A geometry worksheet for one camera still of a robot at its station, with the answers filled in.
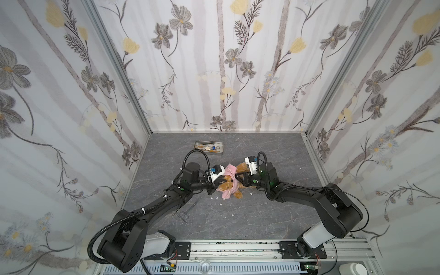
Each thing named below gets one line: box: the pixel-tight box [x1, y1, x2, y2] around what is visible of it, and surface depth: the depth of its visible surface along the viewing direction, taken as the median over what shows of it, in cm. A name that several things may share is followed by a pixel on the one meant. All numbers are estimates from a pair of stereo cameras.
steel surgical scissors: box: [179, 202, 197, 220], surface depth 86 cm
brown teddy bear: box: [217, 162, 257, 200], surface depth 82 cm
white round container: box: [339, 262, 368, 275], surface depth 64 cm
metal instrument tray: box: [193, 140, 225, 154], surface depth 115 cm
